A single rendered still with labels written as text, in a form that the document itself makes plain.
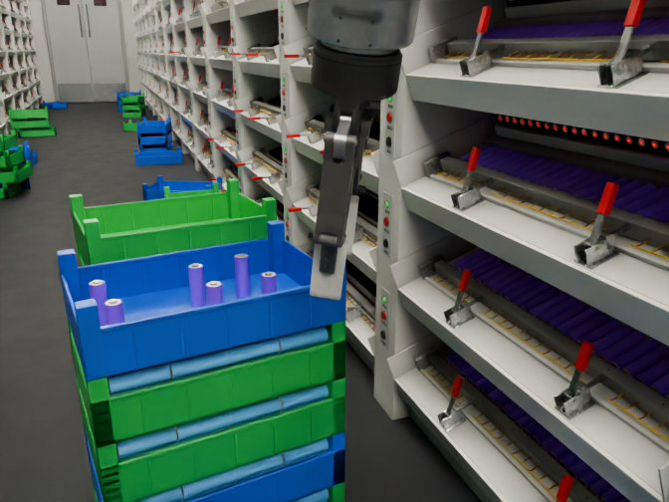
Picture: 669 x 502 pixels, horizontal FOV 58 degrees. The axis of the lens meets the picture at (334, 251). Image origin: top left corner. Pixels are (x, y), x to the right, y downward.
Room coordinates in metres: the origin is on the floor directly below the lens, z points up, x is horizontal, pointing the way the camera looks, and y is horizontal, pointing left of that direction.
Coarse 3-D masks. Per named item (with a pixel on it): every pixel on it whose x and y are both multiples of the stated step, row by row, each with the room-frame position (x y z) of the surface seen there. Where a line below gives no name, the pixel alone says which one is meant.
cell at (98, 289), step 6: (90, 282) 0.63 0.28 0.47; (96, 282) 0.63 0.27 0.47; (102, 282) 0.63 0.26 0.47; (90, 288) 0.62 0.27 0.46; (96, 288) 0.62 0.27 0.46; (102, 288) 0.63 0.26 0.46; (90, 294) 0.63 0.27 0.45; (96, 294) 0.62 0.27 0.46; (102, 294) 0.63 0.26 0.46; (96, 300) 0.62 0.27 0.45; (102, 300) 0.63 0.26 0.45; (102, 306) 0.62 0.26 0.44; (102, 312) 0.62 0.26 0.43; (102, 318) 0.62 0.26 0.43; (102, 324) 0.62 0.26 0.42
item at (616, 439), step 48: (432, 288) 1.01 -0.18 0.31; (480, 288) 0.92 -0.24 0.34; (528, 288) 0.89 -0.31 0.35; (480, 336) 0.83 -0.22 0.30; (528, 336) 0.80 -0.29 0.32; (576, 336) 0.75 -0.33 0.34; (624, 336) 0.72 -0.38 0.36; (528, 384) 0.70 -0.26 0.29; (576, 384) 0.64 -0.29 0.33; (624, 384) 0.63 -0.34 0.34; (576, 432) 0.60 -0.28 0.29; (624, 432) 0.58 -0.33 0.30; (624, 480) 0.54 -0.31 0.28
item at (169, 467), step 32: (288, 416) 0.64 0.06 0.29; (320, 416) 0.66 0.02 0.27; (96, 448) 0.54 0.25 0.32; (160, 448) 0.57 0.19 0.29; (192, 448) 0.58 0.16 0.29; (224, 448) 0.60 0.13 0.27; (256, 448) 0.61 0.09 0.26; (288, 448) 0.63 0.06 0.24; (128, 480) 0.54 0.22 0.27; (160, 480) 0.56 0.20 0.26; (192, 480) 0.58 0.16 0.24
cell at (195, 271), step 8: (192, 264) 0.69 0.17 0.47; (200, 264) 0.69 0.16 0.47; (192, 272) 0.68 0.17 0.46; (200, 272) 0.68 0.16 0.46; (192, 280) 0.68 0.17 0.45; (200, 280) 0.68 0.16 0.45; (192, 288) 0.68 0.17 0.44; (200, 288) 0.68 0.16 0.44; (192, 296) 0.68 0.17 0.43; (200, 296) 0.68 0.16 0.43; (192, 304) 0.68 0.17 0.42; (200, 304) 0.68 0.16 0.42
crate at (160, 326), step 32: (64, 256) 0.69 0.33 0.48; (160, 256) 0.76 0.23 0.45; (192, 256) 0.78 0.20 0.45; (224, 256) 0.80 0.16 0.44; (256, 256) 0.83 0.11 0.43; (288, 256) 0.81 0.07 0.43; (64, 288) 0.66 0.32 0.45; (128, 288) 0.74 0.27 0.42; (160, 288) 0.76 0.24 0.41; (224, 288) 0.77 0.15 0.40; (256, 288) 0.77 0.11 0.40; (288, 288) 0.77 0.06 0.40; (96, 320) 0.54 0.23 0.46; (128, 320) 0.67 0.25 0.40; (160, 320) 0.57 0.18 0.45; (192, 320) 0.58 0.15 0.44; (224, 320) 0.60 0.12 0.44; (256, 320) 0.62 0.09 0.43; (288, 320) 0.64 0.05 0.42; (320, 320) 0.66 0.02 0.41; (96, 352) 0.54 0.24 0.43; (128, 352) 0.55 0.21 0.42; (160, 352) 0.57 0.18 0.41; (192, 352) 0.58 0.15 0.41
